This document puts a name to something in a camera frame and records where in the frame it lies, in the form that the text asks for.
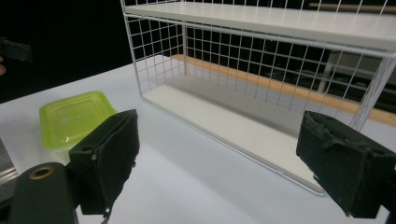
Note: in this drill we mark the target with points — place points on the white metal stand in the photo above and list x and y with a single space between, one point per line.
330 70

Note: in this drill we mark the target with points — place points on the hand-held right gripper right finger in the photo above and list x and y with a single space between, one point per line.
339 161

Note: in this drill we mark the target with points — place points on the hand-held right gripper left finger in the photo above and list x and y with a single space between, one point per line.
109 155

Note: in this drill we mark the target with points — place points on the green lidded plastic container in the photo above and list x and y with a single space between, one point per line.
73 118

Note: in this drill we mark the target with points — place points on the wooden strip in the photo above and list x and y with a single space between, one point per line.
280 85

